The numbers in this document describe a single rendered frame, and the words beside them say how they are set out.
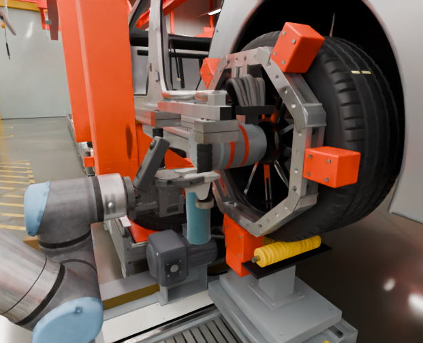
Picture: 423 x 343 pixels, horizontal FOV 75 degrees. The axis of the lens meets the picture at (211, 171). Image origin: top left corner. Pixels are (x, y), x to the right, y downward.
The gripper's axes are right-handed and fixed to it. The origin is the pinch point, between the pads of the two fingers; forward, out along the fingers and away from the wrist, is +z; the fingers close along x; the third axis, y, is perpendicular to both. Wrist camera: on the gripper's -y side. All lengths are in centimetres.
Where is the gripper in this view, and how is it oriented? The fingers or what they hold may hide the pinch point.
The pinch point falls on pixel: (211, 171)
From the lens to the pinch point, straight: 64.7
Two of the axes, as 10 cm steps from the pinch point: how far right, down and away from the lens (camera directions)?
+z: 8.8, -1.3, 4.6
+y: 0.0, 9.6, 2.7
